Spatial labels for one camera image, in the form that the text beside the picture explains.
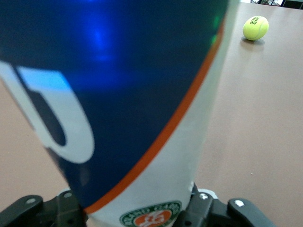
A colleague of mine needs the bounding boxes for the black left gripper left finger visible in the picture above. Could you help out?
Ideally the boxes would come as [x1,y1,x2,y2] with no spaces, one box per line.
[0,189,87,227]

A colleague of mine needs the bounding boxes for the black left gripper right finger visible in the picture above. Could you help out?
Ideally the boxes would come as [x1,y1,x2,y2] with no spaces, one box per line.
[176,183,277,227]

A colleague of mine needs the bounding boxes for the blue white tennis ball can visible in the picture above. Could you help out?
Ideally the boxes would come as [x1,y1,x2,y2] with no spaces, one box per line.
[0,0,240,227]

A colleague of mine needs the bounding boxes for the yellow Roland Garros tennis ball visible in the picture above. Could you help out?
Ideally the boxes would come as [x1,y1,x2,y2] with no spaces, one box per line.
[242,15,270,41]

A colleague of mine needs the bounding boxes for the brown table mat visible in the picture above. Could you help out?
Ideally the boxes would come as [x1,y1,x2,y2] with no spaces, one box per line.
[0,1,303,227]

